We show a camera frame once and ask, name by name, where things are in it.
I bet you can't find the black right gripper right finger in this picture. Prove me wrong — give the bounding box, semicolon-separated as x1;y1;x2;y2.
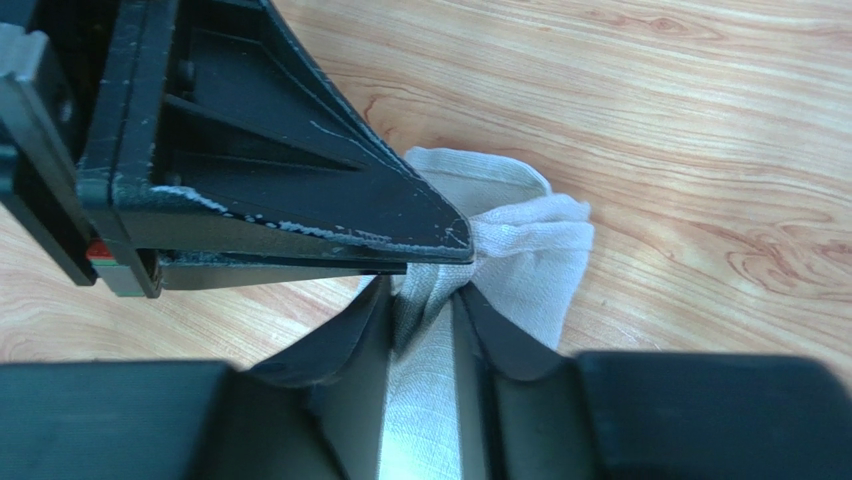
451;283;599;479

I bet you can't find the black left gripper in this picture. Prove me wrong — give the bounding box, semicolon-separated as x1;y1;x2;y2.
1;1;157;298

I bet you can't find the beige cloth napkin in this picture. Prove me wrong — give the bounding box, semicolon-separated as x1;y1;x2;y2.
378;147;595;479

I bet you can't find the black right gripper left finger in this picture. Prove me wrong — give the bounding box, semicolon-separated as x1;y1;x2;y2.
192;276;392;479

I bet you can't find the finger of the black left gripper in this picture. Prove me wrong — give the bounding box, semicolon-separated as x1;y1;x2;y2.
159;251;407;290
118;1;474;298

